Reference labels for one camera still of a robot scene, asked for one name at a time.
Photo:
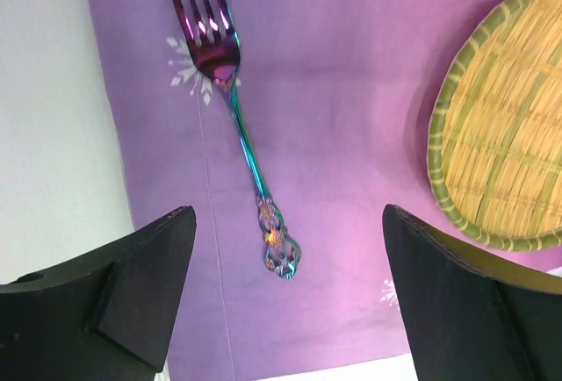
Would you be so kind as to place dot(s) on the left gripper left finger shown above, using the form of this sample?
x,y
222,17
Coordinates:
x,y
108,314

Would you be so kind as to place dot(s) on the purple princess placemat cloth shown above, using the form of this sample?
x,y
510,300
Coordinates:
x,y
336,96

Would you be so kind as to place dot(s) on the round woven bamboo plate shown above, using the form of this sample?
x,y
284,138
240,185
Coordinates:
x,y
494,145

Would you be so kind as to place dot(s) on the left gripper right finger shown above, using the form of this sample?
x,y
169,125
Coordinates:
x,y
469,314

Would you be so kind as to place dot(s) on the iridescent rainbow fork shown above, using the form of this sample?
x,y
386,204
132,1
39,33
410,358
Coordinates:
x,y
215,51

